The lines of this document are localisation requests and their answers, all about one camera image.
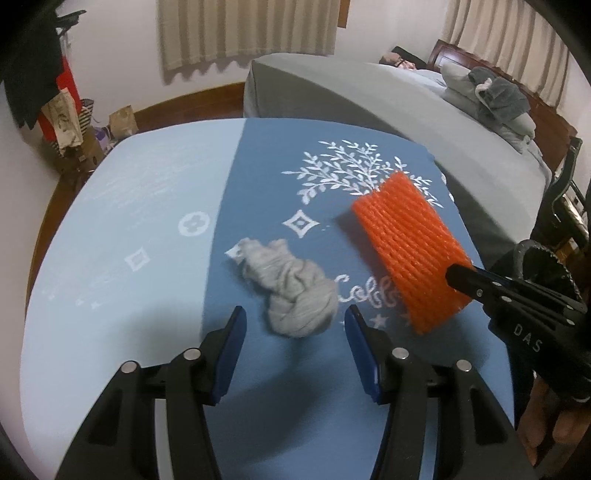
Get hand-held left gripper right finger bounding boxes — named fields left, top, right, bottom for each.
left=344, top=305, right=521, bottom=480

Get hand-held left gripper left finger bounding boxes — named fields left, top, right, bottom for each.
left=55, top=305, right=248, bottom=480

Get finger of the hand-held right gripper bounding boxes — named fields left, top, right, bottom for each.
left=445, top=261, right=588, bottom=326

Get orange foam net sleeve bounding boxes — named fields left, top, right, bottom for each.
left=351, top=171, right=474, bottom=335

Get bin with black bag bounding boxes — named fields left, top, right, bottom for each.
left=488, top=239, right=579, bottom=306

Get grey cloth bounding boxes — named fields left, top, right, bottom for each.
left=225, top=237, right=339, bottom=339

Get person's right hand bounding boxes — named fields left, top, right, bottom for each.
left=516, top=373, right=591, bottom=462

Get blue printed tablecloth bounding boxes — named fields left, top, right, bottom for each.
left=21, top=117, right=521, bottom=480

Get grey pillow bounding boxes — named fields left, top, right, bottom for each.
left=440, top=62, right=537, bottom=139
left=495, top=113, right=540, bottom=154

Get wooden headboard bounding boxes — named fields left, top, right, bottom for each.
left=427, top=39, right=579, bottom=177

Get grey plush blanket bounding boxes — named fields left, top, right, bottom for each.
left=467, top=66, right=532, bottom=126

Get bed with grey sheet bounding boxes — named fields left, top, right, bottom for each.
left=242, top=52, right=555, bottom=260

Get person lying on bed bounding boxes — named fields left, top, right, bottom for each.
left=379, top=45, right=428, bottom=71

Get beige pleated curtain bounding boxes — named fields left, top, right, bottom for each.
left=440, top=0, right=572, bottom=105
left=157, top=0, right=343, bottom=85

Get brown cardboard box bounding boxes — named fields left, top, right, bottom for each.
left=59, top=134, right=105, bottom=175

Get small brown paper bag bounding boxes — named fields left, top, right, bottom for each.
left=108, top=106, right=140, bottom=138

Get striped black white bag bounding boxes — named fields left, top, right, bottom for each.
left=78, top=98, right=96, bottom=136

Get printed beige paper bag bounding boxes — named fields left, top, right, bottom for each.
left=40, top=89, right=85, bottom=156

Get red bag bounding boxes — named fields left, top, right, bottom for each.
left=37, top=57, right=77, bottom=142

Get black hanging clothes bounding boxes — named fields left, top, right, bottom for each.
left=0, top=8, right=64, bottom=131

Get black metal frame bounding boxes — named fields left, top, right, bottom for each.
left=534, top=136, right=591, bottom=252

